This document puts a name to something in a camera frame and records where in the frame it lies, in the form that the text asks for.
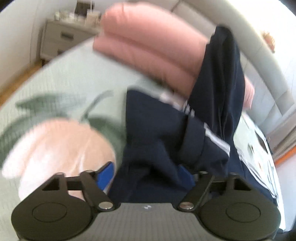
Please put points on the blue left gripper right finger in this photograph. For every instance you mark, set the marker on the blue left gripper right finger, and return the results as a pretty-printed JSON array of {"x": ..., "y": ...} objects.
[{"x": 187, "y": 179}]

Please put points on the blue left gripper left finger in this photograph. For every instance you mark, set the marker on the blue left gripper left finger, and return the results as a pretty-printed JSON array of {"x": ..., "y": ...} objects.
[{"x": 104, "y": 176}]

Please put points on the navy striped zip hoodie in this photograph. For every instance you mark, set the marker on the navy striped zip hoodie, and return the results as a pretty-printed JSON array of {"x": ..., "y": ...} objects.
[{"x": 160, "y": 137}]

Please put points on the floral quilted bed cover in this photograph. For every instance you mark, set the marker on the floral quilted bed cover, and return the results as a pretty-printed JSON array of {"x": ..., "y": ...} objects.
[{"x": 62, "y": 137}]

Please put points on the beige leather headboard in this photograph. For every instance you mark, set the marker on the beige leather headboard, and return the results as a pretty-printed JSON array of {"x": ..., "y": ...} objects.
[{"x": 274, "y": 104}]

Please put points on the pink folded quilt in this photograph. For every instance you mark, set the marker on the pink folded quilt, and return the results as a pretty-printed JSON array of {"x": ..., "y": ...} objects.
[{"x": 154, "y": 41}]

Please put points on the beige bedside table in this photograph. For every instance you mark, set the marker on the beige bedside table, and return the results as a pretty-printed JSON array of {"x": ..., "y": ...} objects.
[{"x": 60, "y": 36}]

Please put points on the clutter on bedside table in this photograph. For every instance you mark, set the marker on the clutter on bedside table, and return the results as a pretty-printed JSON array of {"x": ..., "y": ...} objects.
[{"x": 84, "y": 12}]

